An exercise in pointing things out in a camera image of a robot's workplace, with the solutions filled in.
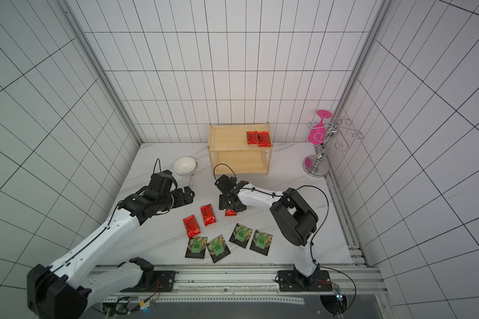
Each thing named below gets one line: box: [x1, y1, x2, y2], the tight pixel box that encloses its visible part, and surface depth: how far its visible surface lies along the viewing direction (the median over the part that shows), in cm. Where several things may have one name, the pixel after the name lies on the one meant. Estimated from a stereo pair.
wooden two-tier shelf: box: [207, 122, 273, 175], surface depth 94 cm
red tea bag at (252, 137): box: [246, 130, 259, 145], surface depth 94 cm
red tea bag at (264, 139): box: [257, 130, 272, 147], surface depth 92 cm
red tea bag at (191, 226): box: [182, 214, 201, 239], surface depth 87 cm
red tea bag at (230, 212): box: [224, 208, 237, 216], surface depth 91 cm
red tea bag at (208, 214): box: [200, 203, 217, 227], surface depth 90 cm
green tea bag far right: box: [249, 229, 273, 256], surface depth 84 cm
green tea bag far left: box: [184, 235, 208, 260], surface depth 83 cm
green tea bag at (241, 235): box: [228, 222, 253, 250], surface depth 85 cm
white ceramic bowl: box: [172, 156, 198, 177], surface depth 106 cm
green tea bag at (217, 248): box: [206, 234, 231, 264], surface depth 83 cm
